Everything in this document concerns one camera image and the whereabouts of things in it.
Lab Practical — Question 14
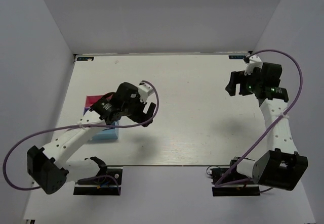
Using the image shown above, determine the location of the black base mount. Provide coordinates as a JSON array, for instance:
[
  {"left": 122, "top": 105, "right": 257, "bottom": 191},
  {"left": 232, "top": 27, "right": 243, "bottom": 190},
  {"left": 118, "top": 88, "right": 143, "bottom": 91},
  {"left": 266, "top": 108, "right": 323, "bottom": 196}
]
[
  {"left": 73, "top": 167, "right": 123, "bottom": 196},
  {"left": 206, "top": 157, "right": 261, "bottom": 197}
]

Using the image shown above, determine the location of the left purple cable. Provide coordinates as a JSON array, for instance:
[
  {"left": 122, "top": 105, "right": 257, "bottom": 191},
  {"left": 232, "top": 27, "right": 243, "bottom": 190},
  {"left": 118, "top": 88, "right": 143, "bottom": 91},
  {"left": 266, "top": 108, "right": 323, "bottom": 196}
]
[{"left": 3, "top": 79, "right": 160, "bottom": 191}]

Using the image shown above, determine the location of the right table corner label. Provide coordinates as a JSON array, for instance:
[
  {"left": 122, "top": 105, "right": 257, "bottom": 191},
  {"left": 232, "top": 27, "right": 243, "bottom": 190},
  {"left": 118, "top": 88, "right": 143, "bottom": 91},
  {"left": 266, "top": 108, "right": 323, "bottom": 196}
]
[{"left": 228, "top": 55, "right": 246, "bottom": 60}]

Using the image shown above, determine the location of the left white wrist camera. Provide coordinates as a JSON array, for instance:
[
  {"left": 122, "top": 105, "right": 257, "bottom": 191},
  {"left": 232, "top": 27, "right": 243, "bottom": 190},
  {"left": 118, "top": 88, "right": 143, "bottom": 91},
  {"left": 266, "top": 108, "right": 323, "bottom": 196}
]
[{"left": 137, "top": 81, "right": 154, "bottom": 103}]

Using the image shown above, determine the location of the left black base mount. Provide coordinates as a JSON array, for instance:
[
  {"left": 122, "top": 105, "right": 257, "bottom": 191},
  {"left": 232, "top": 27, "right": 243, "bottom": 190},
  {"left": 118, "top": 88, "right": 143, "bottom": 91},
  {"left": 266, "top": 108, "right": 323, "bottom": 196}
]
[{"left": 73, "top": 167, "right": 123, "bottom": 196}]

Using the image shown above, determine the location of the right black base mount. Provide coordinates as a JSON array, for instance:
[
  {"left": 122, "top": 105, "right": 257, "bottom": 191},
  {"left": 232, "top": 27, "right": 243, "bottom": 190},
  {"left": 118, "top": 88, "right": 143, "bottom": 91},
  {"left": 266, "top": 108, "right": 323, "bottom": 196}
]
[{"left": 206, "top": 157, "right": 261, "bottom": 197}]

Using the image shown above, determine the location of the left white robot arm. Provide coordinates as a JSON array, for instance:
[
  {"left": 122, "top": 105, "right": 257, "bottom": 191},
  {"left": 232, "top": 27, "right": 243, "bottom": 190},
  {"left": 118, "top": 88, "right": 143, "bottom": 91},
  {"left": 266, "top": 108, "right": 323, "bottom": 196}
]
[{"left": 27, "top": 81, "right": 159, "bottom": 195}]

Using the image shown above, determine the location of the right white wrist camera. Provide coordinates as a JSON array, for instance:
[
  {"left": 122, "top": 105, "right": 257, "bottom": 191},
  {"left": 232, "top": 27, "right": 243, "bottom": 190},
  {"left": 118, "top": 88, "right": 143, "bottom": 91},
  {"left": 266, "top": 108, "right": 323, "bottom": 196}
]
[{"left": 244, "top": 55, "right": 263, "bottom": 75}]

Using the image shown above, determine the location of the table corner label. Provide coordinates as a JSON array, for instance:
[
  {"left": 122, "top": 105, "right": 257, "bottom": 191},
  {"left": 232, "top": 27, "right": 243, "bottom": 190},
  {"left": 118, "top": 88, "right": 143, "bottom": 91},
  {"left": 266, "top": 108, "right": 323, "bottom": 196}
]
[
  {"left": 228, "top": 55, "right": 246, "bottom": 60},
  {"left": 76, "top": 57, "right": 94, "bottom": 61}
]

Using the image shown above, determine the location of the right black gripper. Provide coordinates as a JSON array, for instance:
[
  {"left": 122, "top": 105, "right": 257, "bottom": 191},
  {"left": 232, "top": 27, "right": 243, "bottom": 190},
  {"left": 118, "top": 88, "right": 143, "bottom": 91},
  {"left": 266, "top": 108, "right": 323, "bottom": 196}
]
[{"left": 225, "top": 68, "right": 263, "bottom": 96}]

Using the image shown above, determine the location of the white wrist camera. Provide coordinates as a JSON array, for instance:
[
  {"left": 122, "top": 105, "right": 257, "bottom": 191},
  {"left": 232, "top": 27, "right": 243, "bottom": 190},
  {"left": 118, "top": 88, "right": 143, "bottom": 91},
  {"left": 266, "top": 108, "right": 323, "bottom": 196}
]
[
  {"left": 137, "top": 81, "right": 154, "bottom": 103},
  {"left": 244, "top": 55, "right": 263, "bottom": 75}
]

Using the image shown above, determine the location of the pink blue tiered organizer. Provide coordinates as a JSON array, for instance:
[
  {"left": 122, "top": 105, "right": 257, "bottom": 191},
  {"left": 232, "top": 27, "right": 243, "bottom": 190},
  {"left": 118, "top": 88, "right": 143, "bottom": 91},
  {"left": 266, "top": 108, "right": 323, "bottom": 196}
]
[{"left": 83, "top": 95, "right": 118, "bottom": 143}]

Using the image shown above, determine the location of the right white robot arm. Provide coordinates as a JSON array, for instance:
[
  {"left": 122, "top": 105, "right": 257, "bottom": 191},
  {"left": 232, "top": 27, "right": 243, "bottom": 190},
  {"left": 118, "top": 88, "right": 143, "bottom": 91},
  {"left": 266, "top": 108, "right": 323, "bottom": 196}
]
[{"left": 225, "top": 62, "right": 308, "bottom": 191}]

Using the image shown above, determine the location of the left table corner label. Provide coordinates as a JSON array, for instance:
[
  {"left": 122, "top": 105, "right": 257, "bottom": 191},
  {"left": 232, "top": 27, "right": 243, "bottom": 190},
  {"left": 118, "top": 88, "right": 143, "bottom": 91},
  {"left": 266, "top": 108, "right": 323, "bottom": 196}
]
[{"left": 76, "top": 57, "right": 94, "bottom": 61}]

